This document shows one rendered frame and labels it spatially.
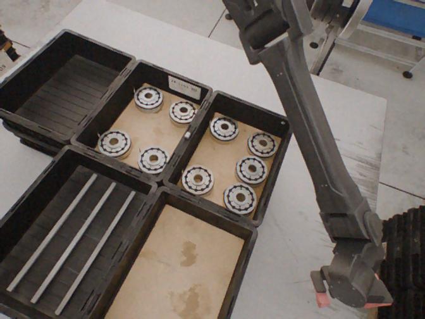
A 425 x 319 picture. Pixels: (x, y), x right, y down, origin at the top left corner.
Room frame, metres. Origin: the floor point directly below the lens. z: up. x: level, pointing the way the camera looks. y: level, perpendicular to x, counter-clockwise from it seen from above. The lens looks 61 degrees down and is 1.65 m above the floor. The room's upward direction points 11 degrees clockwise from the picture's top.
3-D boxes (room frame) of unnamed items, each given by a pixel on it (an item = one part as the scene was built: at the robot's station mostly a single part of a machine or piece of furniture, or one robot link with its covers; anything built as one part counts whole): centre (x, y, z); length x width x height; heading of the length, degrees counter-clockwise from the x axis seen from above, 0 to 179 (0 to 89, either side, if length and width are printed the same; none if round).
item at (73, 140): (0.52, 0.22, 0.92); 0.40 x 0.30 x 0.02; 166
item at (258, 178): (0.43, -0.14, 0.86); 0.10 x 0.10 x 0.01
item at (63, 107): (0.59, 0.51, 0.87); 0.40 x 0.30 x 0.11; 166
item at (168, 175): (0.45, -0.07, 0.92); 0.40 x 0.30 x 0.02; 166
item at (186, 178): (0.36, 0.02, 0.86); 0.10 x 0.10 x 0.01
